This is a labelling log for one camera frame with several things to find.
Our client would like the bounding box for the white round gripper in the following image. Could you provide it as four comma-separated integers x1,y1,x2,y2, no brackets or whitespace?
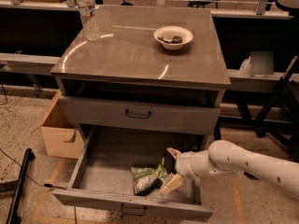
160,147,238,195

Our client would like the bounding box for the green jalapeno chip bag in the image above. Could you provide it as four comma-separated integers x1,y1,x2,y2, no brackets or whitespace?
131,164,168,196

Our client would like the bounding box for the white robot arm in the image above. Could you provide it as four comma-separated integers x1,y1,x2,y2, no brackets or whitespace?
160,140,299,199

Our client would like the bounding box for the open grey middle drawer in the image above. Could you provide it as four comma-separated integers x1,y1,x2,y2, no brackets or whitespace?
53,127,213,222

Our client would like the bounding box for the grey drawer cabinet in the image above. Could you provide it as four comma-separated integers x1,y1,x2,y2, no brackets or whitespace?
51,6,231,150

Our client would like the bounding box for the closed grey upper drawer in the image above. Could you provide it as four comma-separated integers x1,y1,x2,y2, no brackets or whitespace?
59,95,220,135

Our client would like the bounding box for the cardboard box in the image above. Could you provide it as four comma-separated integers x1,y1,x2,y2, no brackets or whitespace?
33,90,84,159

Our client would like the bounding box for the left clear sanitizer bottle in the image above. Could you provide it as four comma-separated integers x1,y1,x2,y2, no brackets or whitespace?
239,58,250,77

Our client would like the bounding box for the dark snack in bowl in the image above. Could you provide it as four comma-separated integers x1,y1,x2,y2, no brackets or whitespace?
158,35,182,44

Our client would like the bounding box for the white paper bowl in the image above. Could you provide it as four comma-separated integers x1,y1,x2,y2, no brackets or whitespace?
154,26,193,50

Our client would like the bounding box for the black stand leg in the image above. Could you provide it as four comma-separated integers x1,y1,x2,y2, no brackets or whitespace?
0,148,35,224

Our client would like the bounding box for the clear plastic water bottle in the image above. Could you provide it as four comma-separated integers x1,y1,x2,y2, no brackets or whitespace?
76,0,100,41

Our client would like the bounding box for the black floor cable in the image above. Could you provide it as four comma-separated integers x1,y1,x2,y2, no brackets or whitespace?
0,147,78,224

